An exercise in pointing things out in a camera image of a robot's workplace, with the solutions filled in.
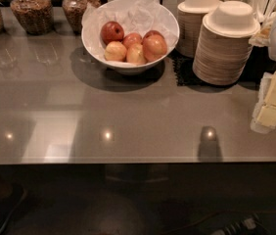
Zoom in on yellow apple front left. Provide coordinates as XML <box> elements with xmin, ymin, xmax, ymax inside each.
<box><xmin>104</xmin><ymin>41</ymin><xmax>127</xmax><ymax>62</ymax></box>

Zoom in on yellow apple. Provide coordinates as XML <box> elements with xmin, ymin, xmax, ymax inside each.
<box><xmin>104</xmin><ymin>41</ymin><xmax>127</xmax><ymax>62</ymax></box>
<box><xmin>126</xmin><ymin>43</ymin><xmax>147</xmax><ymax>65</ymax></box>

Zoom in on red apple behind right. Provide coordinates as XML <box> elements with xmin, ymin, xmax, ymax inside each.
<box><xmin>143</xmin><ymin>30</ymin><xmax>163</xmax><ymax>40</ymax></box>

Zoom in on front stack paper bowls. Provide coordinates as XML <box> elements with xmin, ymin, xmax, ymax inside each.
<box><xmin>193</xmin><ymin>1</ymin><xmax>260</xmax><ymax>86</ymax></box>

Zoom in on middle glass cereal jar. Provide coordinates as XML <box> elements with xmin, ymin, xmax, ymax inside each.
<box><xmin>10</xmin><ymin>0</ymin><xmax>54</xmax><ymax>35</ymax></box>

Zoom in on black mesh mat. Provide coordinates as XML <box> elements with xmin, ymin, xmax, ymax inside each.
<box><xmin>169</xmin><ymin>47</ymin><xmax>276</xmax><ymax>86</ymax></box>

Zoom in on right glass cereal jar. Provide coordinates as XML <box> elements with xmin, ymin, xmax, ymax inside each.
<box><xmin>62</xmin><ymin>0</ymin><xmax>101</xmax><ymax>34</ymax></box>

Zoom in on yellow apple front middle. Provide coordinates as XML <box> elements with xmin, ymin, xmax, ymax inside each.
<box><xmin>126</xmin><ymin>43</ymin><xmax>147</xmax><ymax>65</ymax></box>

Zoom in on white paper bowl liner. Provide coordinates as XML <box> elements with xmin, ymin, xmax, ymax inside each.
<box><xmin>81</xmin><ymin>0</ymin><xmax>179</xmax><ymax>59</ymax></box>

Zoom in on rear stack paper bowls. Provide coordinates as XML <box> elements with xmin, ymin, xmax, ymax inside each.
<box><xmin>176</xmin><ymin>0</ymin><xmax>220</xmax><ymax>58</ymax></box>

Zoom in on stack paper bowls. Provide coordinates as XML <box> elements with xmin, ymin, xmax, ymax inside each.
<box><xmin>193</xmin><ymin>1</ymin><xmax>260</xmax><ymax>86</ymax></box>
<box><xmin>176</xmin><ymin>0</ymin><xmax>220</xmax><ymax>58</ymax></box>

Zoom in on small red middle apple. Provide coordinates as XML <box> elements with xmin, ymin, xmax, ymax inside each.
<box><xmin>122</xmin><ymin>32</ymin><xmax>142</xmax><ymax>48</ymax></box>

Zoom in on black power strip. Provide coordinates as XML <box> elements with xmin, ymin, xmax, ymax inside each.
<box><xmin>210</xmin><ymin>217</ymin><xmax>262</xmax><ymax>235</ymax></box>

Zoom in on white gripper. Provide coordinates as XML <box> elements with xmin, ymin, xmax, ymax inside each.
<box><xmin>250</xmin><ymin>71</ymin><xmax>276</xmax><ymax>134</ymax></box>

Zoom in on dark red apple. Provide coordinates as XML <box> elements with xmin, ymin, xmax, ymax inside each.
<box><xmin>101</xmin><ymin>21</ymin><xmax>124</xmax><ymax>45</ymax></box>

